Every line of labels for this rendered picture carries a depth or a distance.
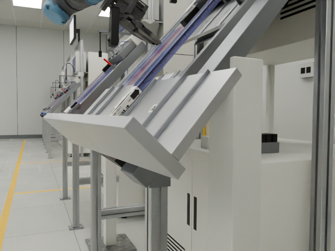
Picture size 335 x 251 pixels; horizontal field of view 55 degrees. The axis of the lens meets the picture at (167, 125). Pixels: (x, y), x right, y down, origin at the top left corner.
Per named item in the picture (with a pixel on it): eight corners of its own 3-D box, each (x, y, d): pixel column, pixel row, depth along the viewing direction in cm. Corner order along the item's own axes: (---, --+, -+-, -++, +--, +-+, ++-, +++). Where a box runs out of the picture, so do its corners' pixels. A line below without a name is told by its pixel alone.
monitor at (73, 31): (73, 40, 520) (73, 14, 519) (70, 46, 574) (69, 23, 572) (82, 41, 526) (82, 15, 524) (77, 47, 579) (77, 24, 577)
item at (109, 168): (91, 258, 164) (90, 105, 161) (84, 240, 186) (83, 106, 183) (136, 250, 173) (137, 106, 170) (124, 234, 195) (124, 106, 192)
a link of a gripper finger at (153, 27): (171, 29, 104) (147, 12, 101) (162, 45, 103) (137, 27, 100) (167, 32, 107) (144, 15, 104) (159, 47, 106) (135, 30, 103)
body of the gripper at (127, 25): (150, 7, 101) (118, -18, 96) (137, 30, 99) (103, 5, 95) (143, 14, 108) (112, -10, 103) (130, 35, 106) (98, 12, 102)
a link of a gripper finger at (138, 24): (153, 30, 100) (129, 13, 98) (151, 35, 100) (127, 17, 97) (149, 34, 105) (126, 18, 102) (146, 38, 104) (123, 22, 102)
